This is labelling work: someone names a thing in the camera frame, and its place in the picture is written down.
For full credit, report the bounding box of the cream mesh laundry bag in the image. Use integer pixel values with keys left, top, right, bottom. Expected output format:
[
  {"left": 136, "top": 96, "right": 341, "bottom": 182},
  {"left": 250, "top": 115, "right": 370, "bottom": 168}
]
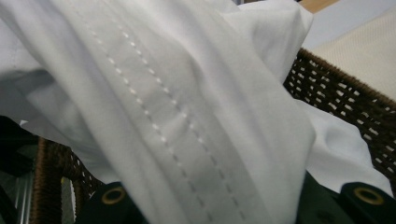
[{"left": 311, "top": 7, "right": 396, "bottom": 102}]

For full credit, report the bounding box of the brown woven basket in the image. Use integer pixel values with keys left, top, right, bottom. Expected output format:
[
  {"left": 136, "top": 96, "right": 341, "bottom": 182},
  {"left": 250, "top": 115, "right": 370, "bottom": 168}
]
[{"left": 29, "top": 48, "right": 396, "bottom": 224}]

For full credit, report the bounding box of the white shirt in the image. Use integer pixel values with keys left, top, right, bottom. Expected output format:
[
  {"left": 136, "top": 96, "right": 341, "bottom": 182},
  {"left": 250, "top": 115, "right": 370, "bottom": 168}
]
[{"left": 0, "top": 0, "right": 394, "bottom": 224}]

